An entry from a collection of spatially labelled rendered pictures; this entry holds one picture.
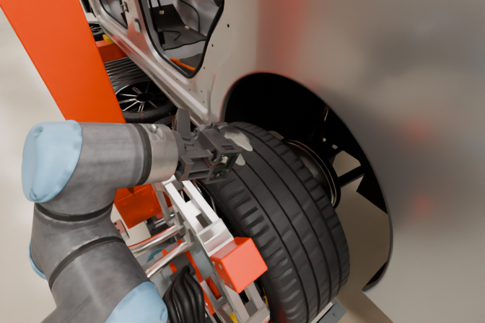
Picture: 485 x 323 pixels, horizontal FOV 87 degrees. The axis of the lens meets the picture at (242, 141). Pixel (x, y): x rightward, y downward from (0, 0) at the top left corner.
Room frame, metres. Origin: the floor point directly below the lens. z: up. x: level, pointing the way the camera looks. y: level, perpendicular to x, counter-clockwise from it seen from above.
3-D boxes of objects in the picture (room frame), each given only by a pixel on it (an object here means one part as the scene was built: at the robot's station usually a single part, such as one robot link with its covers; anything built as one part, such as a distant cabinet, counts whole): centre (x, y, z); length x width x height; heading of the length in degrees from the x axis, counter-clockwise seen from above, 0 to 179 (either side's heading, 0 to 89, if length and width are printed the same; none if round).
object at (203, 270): (0.32, 0.18, 0.85); 0.21 x 0.14 x 0.14; 127
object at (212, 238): (0.37, 0.13, 0.85); 0.54 x 0.07 x 0.54; 37
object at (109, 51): (2.47, 1.42, 0.69); 0.52 x 0.17 x 0.35; 127
